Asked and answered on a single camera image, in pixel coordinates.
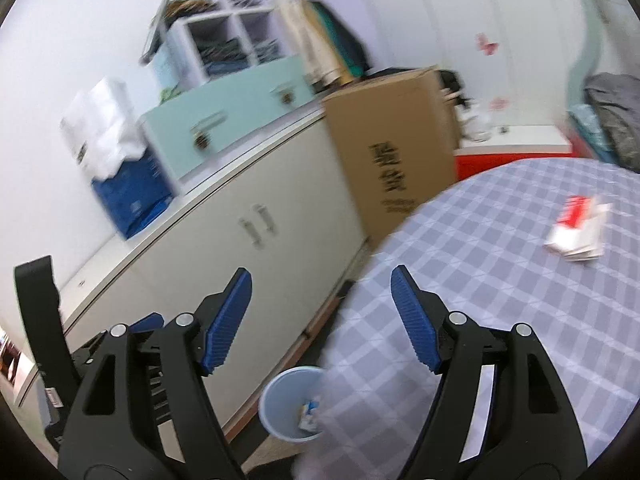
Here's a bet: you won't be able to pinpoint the red white carton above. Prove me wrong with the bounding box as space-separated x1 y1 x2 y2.
544 195 612 262

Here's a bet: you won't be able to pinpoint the blue snack wrapper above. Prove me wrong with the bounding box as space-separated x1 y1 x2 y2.
298 396 320 434

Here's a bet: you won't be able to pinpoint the white blue trash bin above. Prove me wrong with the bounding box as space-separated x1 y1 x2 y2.
258 366 324 444

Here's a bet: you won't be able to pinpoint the beige low cabinet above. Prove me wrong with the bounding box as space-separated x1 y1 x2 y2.
61 112 366 437

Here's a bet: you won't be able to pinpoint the grey checked table cloth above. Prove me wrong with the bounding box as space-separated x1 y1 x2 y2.
295 158 639 479

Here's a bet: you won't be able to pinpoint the large brown cardboard box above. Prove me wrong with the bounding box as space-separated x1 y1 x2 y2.
322 68 458 248

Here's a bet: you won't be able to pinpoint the light blue drawer unit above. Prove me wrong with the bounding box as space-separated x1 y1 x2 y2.
141 56 314 179

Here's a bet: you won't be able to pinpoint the red white bedside box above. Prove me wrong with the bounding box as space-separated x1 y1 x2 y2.
454 126 578 180

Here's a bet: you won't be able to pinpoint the white plastic bag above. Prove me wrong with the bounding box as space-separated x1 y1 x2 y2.
457 101 492 142

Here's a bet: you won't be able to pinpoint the blue white paper bag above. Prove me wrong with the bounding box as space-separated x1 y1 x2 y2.
60 78 174 240

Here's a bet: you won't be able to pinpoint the hanging clothes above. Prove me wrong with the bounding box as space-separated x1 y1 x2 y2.
271 0 371 89

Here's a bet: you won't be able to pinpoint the grey folded duvet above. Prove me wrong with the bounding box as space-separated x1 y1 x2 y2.
585 73 639 174

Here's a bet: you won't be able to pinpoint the white shelf unit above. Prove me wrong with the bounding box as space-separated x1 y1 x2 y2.
141 0 296 91

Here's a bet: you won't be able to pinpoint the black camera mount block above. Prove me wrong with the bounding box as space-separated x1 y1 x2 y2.
14 256 80 408

